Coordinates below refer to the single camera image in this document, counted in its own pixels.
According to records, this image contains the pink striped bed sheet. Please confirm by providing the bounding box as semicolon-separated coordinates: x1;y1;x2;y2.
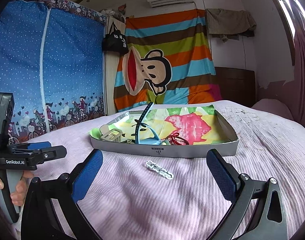
7;100;305;240

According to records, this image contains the black hanging tote bag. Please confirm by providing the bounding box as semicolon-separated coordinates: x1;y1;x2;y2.
101;22;129;56

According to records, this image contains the beige plastic hair claw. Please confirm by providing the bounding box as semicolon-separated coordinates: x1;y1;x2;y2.
99;125;123;142

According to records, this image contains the light blue kids watch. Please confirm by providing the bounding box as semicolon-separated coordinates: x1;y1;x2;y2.
134;101;168;146

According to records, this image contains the person's left hand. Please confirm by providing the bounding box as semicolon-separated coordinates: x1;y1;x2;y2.
0;171;33;206

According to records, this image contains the grey cardboard tray box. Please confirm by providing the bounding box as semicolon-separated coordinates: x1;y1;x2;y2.
90;109;239;158

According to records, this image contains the striped monkey cartoon blanket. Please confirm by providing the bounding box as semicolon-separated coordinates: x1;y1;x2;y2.
113;9;222;112

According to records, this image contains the colourful painted paper lining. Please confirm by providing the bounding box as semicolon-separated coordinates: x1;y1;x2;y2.
89;105;237;146

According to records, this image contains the red beaded string bracelet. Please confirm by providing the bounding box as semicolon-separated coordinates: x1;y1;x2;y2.
167;132;190;146

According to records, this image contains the pink pillow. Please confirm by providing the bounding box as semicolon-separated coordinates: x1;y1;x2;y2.
252;99;294;121

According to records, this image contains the blue dotted fabric wardrobe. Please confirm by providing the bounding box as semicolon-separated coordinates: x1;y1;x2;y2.
0;0;107;143

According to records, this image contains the white plastic hair clip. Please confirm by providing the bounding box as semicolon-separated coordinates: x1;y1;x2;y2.
145;160;174;180

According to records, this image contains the brown hanging cloth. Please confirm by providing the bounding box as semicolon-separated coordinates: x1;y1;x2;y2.
206;9;257;42

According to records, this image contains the dark wooden headboard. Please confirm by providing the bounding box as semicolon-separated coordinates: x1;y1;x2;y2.
215;67;256;107

